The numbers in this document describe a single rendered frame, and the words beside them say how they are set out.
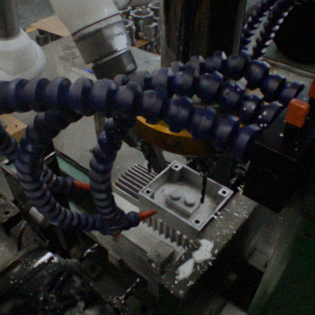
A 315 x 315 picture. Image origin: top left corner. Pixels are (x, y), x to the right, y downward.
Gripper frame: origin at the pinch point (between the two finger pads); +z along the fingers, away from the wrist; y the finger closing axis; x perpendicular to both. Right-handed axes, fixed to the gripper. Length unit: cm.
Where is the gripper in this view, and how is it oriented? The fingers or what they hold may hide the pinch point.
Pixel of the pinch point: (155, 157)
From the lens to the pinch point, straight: 67.2
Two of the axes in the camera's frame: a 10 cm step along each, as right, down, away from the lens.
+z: 3.9, 8.6, 3.4
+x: -6.7, 0.0, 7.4
